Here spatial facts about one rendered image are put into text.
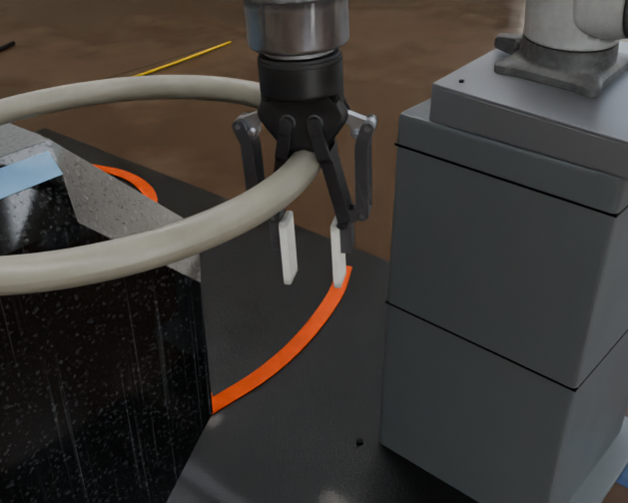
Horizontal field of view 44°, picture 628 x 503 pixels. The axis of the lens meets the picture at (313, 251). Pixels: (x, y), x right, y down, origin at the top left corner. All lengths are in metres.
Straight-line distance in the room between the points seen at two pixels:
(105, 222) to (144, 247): 0.55
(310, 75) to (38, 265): 0.27
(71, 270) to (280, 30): 0.25
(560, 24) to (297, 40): 0.72
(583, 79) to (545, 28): 0.10
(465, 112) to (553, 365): 0.46
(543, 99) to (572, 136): 0.10
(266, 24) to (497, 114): 0.66
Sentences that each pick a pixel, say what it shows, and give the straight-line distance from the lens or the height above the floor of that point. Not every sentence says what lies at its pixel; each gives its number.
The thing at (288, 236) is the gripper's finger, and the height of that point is 0.91.
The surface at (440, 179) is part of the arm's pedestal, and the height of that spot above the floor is 0.70.
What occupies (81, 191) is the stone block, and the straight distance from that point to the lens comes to 1.14.
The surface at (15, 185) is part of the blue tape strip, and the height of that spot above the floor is 0.84.
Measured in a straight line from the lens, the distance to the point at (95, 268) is 0.60.
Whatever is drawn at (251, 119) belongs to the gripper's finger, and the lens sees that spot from 0.73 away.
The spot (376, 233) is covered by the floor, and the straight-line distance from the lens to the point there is 2.58.
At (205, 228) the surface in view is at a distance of 0.61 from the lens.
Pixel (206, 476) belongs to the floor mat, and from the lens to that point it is 1.75.
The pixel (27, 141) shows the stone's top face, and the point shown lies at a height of 0.87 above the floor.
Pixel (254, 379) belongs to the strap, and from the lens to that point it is 1.95.
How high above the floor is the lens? 1.30
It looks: 32 degrees down
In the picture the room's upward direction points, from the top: straight up
